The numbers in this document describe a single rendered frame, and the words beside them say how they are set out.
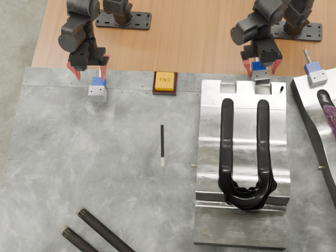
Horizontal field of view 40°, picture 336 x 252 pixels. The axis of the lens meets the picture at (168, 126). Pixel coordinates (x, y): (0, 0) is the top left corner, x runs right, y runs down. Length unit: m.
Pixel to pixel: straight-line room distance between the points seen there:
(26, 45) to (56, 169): 1.35
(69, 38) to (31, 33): 1.50
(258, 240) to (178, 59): 0.66
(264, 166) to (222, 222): 0.20
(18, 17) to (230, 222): 1.94
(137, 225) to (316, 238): 0.53
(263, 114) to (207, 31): 0.40
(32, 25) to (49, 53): 1.12
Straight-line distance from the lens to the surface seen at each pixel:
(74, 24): 1.30
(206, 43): 1.63
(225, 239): 1.34
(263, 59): 1.37
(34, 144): 1.56
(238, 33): 1.37
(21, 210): 1.52
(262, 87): 1.48
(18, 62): 2.71
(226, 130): 1.40
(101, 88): 1.52
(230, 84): 1.47
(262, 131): 1.41
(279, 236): 1.36
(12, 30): 2.84
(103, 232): 1.37
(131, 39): 1.66
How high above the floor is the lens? 2.19
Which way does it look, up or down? 68 degrees down
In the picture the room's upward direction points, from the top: 11 degrees counter-clockwise
